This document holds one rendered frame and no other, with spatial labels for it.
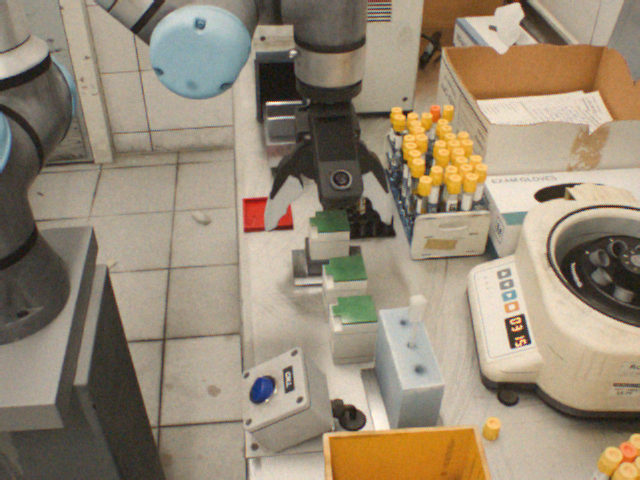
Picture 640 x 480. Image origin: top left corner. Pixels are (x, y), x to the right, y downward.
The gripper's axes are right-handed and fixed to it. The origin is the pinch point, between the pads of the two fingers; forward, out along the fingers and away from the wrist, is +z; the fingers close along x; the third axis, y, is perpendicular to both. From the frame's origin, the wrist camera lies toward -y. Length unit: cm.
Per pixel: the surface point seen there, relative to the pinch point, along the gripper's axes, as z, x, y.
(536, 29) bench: 5, -54, 72
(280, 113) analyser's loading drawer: 0.8, 4.3, 31.1
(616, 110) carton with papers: -1, -49, 25
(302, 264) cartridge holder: 4.7, 3.3, -0.3
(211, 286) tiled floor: 94, 25, 89
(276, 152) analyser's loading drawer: 1.5, 5.4, 20.9
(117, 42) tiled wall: 46, 57, 169
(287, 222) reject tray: 5.9, 4.6, 9.8
